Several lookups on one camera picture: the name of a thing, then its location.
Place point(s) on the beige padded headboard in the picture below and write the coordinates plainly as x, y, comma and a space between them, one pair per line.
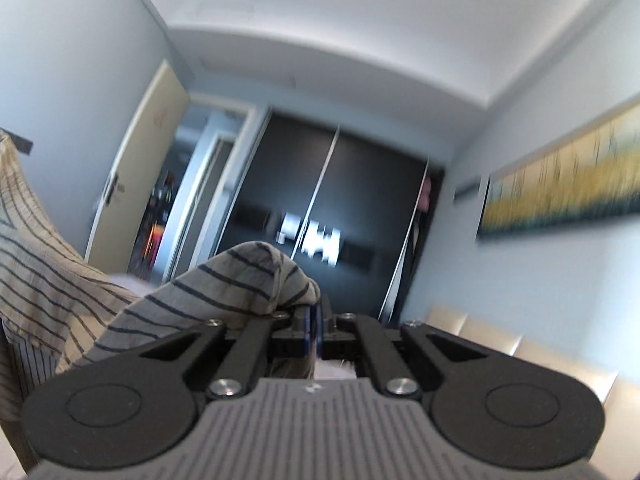
550, 355

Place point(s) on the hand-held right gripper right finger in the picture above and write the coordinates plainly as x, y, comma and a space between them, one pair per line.
330, 340

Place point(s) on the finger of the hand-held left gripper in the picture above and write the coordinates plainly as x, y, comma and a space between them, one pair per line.
22, 144

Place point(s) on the black wardrobe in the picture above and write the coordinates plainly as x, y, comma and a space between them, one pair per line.
360, 185

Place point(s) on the tan striped shirt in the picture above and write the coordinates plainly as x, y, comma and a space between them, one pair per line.
225, 285

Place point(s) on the cluttered shelf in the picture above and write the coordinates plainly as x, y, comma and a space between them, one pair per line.
152, 230

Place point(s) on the beige door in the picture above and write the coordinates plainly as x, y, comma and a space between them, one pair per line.
145, 160

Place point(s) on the pink hanging item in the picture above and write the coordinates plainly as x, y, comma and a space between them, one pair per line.
425, 195

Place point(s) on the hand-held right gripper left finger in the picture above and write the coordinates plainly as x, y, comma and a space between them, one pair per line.
312, 332

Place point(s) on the white door frame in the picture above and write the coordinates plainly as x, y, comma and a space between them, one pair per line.
210, 185

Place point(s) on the white pinstriped cloth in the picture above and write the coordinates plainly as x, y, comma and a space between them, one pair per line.
25, 375

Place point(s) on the long yellow wall painting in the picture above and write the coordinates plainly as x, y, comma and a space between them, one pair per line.
565, 185

